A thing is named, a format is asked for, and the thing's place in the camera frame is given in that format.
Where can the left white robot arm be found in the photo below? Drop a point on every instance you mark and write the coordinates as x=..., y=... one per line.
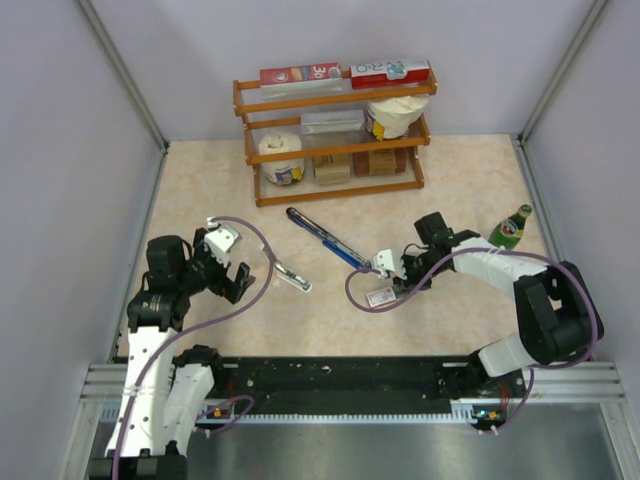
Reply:
x=163, y=391

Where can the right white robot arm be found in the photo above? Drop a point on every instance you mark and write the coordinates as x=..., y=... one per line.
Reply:
x=557, y=322

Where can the clear plastic box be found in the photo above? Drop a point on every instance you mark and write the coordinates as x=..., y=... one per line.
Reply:
x=326, y=128

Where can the small staple box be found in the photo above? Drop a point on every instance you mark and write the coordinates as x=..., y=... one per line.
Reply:
x=380, y=298

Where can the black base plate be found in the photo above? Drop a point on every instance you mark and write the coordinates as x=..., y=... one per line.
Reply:
x=360, y=385

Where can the wooden three-tier shelf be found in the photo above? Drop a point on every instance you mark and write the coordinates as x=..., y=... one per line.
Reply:
x=284, y=129

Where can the tan cardboard box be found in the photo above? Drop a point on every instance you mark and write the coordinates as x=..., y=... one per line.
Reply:
x=332, y=169

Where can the red white toothpaste box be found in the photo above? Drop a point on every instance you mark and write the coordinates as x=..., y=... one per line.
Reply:
x=389, y=73

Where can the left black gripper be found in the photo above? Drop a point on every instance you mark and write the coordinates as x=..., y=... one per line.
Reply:
x=200, y=251

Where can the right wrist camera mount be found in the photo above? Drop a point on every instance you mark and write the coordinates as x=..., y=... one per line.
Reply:
x=388, y=264

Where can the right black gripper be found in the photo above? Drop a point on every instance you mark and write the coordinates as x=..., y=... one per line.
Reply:
x=410, y=282

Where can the red foil wrap box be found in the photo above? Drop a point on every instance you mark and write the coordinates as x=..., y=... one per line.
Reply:
x=303, y=79

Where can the white slotted cable duct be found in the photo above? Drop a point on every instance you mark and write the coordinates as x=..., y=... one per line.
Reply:
x=459, y=414

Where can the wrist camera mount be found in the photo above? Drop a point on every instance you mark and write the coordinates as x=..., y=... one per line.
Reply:
x=388, y=264
x=220, y=239

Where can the blue black stapler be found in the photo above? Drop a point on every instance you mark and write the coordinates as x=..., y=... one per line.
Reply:
x=329, y=241

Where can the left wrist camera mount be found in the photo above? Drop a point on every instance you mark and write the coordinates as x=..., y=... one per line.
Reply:
x=220, y=239

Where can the green glass bottle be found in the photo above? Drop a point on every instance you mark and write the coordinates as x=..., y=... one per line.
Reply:
x=508, y=233

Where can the brown brick-pattern box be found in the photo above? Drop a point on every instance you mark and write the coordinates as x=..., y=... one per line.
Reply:
x=380, y=162

